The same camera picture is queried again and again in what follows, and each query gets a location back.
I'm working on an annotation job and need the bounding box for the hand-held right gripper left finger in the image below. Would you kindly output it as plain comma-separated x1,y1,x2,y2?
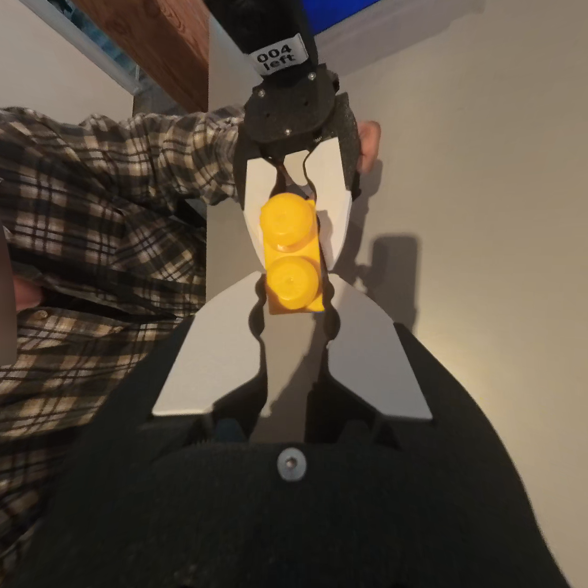
152,272,268,437

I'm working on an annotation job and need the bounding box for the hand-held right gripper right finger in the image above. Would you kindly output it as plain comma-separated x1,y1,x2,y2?
305,272,434,442

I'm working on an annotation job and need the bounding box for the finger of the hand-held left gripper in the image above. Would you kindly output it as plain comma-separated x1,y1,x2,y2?
302,138,354,273
242,156,279,273

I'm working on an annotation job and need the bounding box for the yellow two-stud mega block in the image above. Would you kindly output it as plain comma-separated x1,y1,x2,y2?
259,193,325,317

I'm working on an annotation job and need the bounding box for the person's left hand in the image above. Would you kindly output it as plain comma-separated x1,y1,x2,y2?
356,120,382,174

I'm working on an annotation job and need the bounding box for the person's plaid shirt torso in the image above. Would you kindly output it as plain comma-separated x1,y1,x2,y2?
0,107,207,566

